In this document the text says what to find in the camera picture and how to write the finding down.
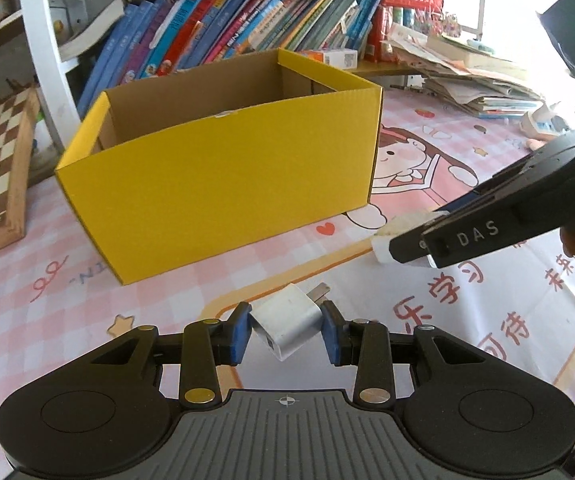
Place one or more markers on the yellow cardboard box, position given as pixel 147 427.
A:
pixel 217 200

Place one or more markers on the pink printed desktop cover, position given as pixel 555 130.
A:
pixel 67 310

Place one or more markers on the row of books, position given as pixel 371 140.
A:
pixel 217 25

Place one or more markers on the orange white small box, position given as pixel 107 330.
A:
pixel 337 58

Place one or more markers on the white power strip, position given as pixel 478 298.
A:
pixel 542 122

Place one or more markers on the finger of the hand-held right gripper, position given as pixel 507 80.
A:
pixel 410 247
pixel 467 201

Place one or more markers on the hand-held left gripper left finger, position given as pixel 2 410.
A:
pixel 240 332

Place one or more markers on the white foam block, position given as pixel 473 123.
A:
pixel 397 224

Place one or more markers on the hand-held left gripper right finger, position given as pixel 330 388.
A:
pixel 330 332

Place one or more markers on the white charger plug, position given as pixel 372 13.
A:
pixel 287 320

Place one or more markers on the stack of papers and books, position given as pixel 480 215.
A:
pixel 467 85

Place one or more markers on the white bookshelf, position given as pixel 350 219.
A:
pixel 37 35

